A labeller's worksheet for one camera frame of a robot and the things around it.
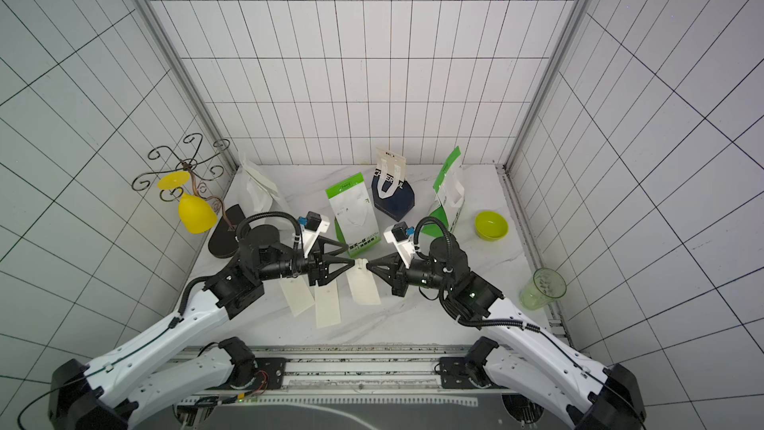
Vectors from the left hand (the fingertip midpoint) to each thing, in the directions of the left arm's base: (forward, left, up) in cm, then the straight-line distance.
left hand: (344, 259), depth 68 cm
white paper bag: (+29, +34, -11) cm, 46 cm away
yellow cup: (+15, +43, -4) cm, 46 cm away
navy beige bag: (+28, -12, -10) cm, 32 cm away
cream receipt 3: (-3, +7, -23) cm, 25 cm away
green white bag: (+18, 0, -8) cm, 20 cm away
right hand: (0, -6, +1) cm, 6 cm away
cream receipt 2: (0, +16, -23) cm, 29 cm away
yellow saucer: (+18, +45, +7) cm, 49 cm away
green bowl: (+23, -45, -21) cm, 55 cm away
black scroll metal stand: (+13, +43, +7) cm, 46 cm away
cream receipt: (-4, -4, -4) cm, 7 cm away
